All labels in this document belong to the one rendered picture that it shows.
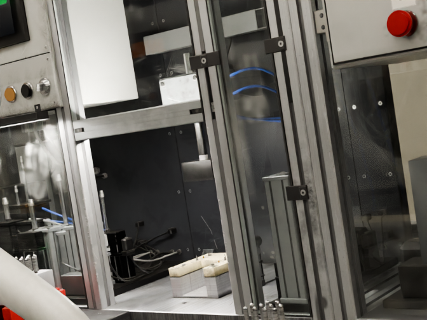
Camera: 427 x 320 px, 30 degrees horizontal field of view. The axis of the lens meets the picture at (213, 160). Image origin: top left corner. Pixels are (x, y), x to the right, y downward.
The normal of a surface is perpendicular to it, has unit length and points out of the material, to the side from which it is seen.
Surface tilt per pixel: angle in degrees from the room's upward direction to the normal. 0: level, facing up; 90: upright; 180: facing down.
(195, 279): 90
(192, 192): 90
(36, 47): 90
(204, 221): 90
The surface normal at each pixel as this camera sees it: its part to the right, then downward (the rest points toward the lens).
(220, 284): 0.78, -0.09
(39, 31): -0.60, 0.14
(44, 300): -0.06, -0.55
